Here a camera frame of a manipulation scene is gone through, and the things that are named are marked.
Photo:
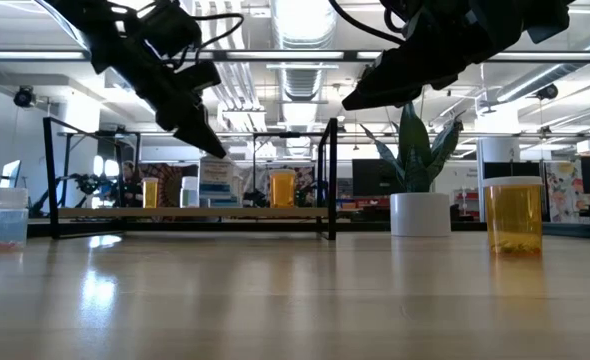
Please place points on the black ceiling spotlight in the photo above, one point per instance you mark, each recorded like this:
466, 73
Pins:
24, 96
547, 91

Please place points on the black background robot arm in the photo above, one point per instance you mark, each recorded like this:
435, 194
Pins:
92, 186

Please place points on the silver ceiling air duct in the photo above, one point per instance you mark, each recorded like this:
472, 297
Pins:
302, 25

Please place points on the green snake plant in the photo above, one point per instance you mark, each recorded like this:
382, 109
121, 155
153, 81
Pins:
415, 150

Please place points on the person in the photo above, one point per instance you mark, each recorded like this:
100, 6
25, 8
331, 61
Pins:
129, 182

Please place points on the floral pattern poster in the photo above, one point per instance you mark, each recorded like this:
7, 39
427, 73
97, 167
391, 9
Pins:
565, 190

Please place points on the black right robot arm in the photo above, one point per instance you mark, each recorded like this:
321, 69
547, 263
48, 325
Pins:
525, 30

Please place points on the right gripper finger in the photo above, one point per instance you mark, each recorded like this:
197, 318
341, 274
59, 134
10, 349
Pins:
385, 90

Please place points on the small orange pill bottle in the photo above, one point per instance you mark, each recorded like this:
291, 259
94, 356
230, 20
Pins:
150, 193

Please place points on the black background monitor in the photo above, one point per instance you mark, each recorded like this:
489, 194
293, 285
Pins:
375, 177

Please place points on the white round plant pot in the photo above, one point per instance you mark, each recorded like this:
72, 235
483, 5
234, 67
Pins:
420, 215

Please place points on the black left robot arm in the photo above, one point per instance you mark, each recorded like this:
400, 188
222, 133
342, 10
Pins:
85, 20

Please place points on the wooden shelf black frame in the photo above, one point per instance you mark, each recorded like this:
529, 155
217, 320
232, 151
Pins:
175, 213

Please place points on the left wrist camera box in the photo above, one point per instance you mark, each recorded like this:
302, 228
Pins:
175, 27

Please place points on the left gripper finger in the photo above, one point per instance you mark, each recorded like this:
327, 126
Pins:
190, 125

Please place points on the orange pill bottle white cap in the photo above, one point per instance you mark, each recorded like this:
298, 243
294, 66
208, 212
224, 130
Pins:
282, 189

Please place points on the large orange pill bottle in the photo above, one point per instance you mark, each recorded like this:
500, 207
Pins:
513, 217

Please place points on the colourful radial pattern poster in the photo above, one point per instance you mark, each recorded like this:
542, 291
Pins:
170, 175

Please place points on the black aluminium table frame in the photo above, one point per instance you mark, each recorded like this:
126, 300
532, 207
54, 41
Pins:
467, 227

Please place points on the white medicine bottle blue label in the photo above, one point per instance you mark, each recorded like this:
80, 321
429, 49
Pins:
216, 182

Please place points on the bright computer monitor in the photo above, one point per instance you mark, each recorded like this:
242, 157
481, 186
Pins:
11, 173

